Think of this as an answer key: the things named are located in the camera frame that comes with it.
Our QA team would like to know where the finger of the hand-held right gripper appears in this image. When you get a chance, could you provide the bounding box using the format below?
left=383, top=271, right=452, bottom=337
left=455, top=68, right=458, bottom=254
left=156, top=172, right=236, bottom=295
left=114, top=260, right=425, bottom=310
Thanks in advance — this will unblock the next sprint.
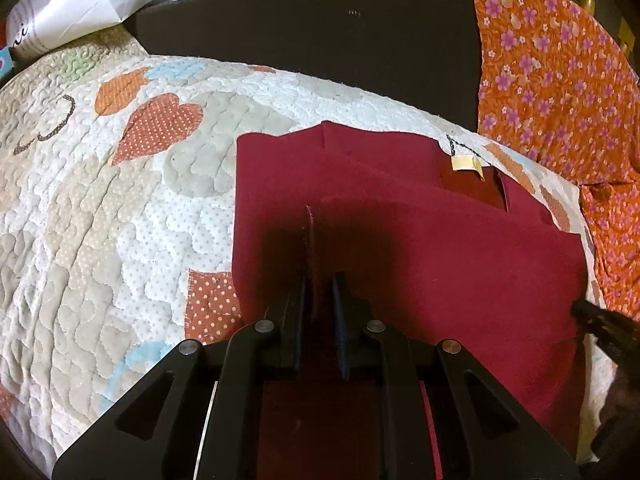
left=571, top=300, right=640, bottom=361

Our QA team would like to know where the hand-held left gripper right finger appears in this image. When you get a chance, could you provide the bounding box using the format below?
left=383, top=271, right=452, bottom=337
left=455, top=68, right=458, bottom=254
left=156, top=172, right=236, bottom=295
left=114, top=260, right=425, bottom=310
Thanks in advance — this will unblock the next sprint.
left=327, top=273, right=581, bottom=480

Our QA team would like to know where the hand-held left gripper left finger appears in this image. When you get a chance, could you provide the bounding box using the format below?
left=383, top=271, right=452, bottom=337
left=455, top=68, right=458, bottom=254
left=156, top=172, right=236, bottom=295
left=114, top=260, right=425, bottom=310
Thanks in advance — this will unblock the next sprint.
left=52, top=276, right=315, bottom=480

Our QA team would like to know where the dark red garment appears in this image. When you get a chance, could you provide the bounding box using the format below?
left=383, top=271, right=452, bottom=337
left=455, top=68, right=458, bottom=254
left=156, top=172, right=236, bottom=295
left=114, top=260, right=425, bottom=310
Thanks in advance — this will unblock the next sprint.
left=231, top=121, right=587, bottom=480

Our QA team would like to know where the white patchwork quilt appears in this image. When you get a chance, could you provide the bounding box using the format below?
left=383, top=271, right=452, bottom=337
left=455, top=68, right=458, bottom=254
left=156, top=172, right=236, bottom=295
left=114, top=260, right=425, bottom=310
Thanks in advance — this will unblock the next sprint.
left=0, top=25, right=608, bottom=478

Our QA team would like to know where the orange floral blanket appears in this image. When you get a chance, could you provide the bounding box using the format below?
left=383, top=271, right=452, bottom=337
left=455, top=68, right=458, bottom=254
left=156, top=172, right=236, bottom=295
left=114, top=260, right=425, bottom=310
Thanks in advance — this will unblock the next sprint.
left=452, top=0, right=640, bottom=322

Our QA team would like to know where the dark brown headboard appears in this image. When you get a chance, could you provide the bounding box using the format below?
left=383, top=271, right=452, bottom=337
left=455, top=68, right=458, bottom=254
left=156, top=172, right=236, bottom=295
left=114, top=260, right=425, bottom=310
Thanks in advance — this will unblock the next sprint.
left=125, top=0, right=483, bottom=133

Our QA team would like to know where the yellow wooden chair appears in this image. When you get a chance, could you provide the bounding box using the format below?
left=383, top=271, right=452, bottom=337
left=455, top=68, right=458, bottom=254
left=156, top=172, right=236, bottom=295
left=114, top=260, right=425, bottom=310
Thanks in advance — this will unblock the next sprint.
left=505, top=0, right=638, bottom=58

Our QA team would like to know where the white paper bag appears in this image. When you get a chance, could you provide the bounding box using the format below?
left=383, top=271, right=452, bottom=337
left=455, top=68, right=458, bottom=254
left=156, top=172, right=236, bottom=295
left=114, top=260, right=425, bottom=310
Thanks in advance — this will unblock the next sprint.
left=6, top=0, right=173, bottom=58

